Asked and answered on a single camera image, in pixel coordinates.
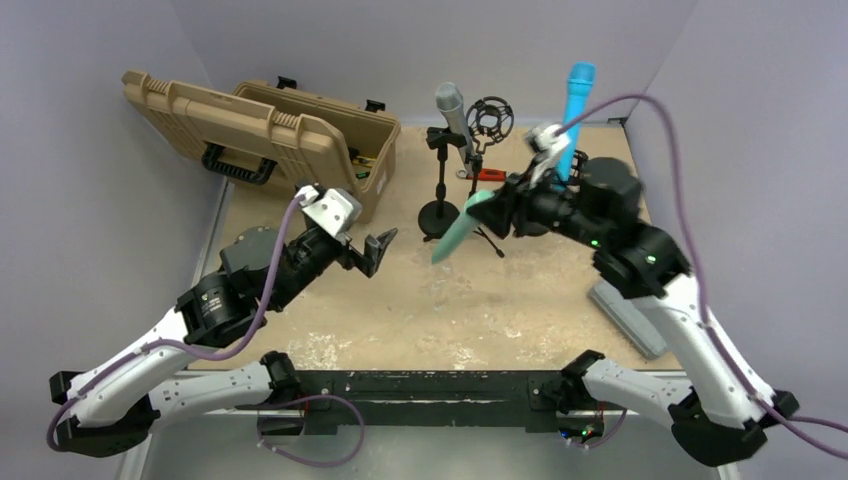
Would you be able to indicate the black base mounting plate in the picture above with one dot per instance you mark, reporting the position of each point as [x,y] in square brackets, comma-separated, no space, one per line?
[536,401]

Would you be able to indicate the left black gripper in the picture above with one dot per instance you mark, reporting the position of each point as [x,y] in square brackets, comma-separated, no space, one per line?
[374,249]

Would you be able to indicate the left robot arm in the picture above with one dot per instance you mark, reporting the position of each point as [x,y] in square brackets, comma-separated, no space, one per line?
[114,407]

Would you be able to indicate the green microphone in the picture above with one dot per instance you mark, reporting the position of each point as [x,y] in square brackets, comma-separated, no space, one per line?
[460,228]

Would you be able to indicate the grey microphone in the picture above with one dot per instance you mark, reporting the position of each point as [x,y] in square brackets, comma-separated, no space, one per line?
[450,103]

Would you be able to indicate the black round-base clip stand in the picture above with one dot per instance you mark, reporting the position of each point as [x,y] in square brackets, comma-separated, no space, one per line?
[435,217]

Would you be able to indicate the black tripod shock-mount stand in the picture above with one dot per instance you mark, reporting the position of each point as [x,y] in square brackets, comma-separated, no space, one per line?
[490,121]

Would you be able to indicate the red-handled adjustable wrench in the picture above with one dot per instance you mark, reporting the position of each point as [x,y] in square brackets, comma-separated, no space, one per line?
[485,175]

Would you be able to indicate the tan plastic tool case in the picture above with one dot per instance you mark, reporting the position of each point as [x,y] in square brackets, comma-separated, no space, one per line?
[269,139]

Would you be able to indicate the grey plastic case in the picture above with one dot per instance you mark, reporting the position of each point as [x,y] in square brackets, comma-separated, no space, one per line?
[630,322]

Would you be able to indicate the blue microphone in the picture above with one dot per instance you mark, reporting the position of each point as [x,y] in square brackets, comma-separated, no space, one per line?
[579,85]

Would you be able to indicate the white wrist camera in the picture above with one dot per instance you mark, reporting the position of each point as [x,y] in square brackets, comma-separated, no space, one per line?
[548,142]
[333,210]

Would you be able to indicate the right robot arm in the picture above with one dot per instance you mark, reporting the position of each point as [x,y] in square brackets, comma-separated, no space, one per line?
[720,414]

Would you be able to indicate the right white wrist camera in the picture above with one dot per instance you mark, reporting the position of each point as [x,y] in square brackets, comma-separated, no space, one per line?
[548,142]

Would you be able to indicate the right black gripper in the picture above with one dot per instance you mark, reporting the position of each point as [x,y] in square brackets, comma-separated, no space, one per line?
[517,197]

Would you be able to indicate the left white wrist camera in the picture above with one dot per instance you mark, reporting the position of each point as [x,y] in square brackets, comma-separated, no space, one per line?
[333,210]

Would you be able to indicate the black round-base shock-mount stand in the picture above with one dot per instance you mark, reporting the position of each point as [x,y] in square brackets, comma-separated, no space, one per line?
[579,159]

